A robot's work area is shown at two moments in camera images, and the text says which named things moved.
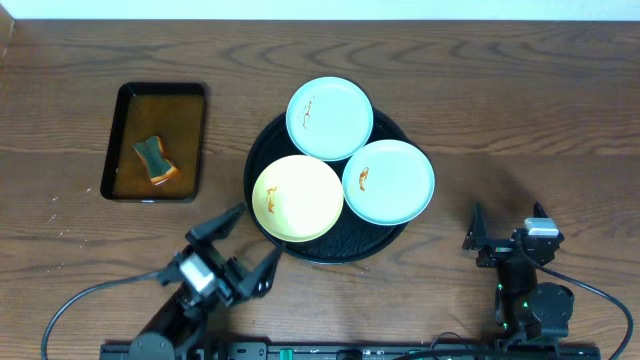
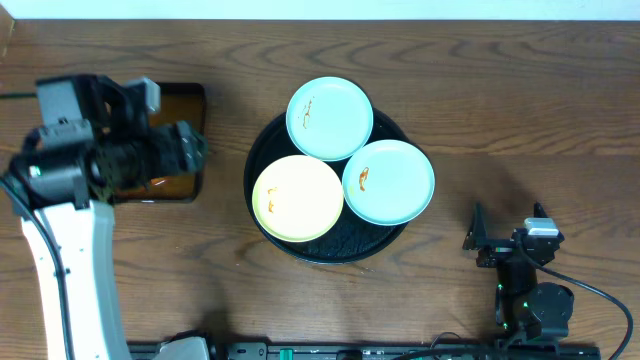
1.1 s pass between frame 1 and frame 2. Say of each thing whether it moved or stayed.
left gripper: moved
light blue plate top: stayed
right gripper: stayed
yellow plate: stayed
